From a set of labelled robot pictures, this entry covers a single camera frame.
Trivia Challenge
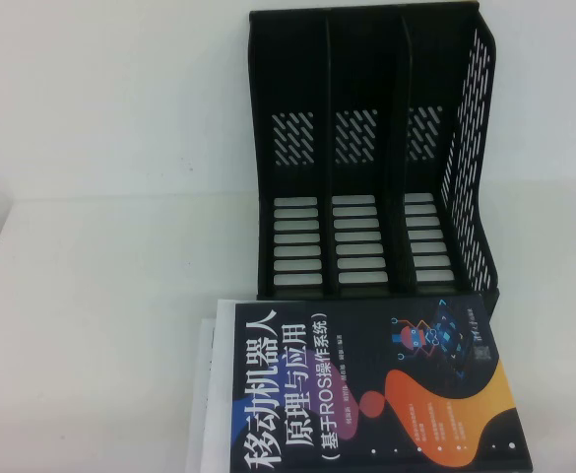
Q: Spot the dark mobile robotics book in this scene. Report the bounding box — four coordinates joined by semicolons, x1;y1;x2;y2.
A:
225;294;536;473

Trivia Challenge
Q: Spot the black plastic book stand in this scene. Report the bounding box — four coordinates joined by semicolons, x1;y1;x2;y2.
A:
246;3;503;316

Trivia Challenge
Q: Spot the white automotive suspension book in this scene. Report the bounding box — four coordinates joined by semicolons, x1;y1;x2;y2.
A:
186;297;239;473

